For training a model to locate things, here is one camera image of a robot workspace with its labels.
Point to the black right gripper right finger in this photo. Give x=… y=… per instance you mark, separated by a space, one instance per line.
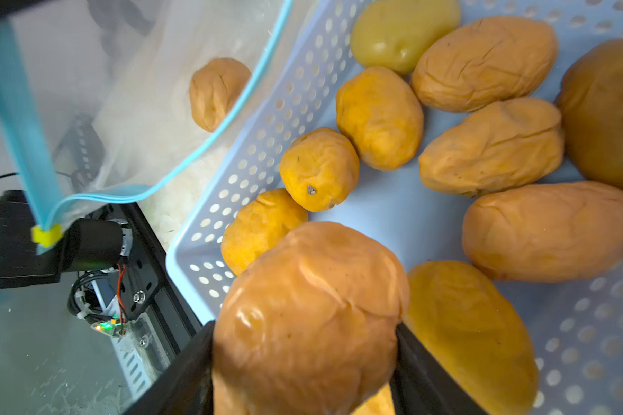
x=420 y=385

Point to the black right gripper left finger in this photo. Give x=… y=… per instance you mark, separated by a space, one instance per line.
x=186 y=386

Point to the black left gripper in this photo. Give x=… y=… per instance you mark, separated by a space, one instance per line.
x=46 y=249

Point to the orange potato tall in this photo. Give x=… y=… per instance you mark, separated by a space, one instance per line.
x=310 y=326

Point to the light blue perforated plastic basket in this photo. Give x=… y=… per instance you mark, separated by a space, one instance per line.
x=577 y=327

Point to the clear blue zipper bag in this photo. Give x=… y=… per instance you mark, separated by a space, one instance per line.
x=94 y=95

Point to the wrinkled orange potato top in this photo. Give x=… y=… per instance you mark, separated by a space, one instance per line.
x=214 y=90

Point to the orange potato lower right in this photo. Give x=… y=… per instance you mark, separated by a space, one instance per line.
x=474 y=332

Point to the orange potato left lower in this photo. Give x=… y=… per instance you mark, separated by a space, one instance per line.
x=259 y=227

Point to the reddish potato lower centre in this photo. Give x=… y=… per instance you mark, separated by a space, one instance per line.
x=547 y=233

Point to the orange potato left upper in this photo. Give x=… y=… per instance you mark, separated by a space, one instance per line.
x=320 y=169

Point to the orange potato centre right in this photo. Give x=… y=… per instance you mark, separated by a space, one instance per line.
x=507 y=144

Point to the orange potato centre small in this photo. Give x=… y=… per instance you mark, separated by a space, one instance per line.
x=378 y=111

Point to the reddish orange potato right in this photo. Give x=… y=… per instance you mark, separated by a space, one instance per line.
x=491 y=59

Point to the brown potato right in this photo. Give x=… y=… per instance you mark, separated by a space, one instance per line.
x=591 y=103

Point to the yellow-green potato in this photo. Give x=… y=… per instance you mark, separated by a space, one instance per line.
x=395 y=33

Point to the black base frame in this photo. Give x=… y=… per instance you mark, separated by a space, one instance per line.
x=121 y=273

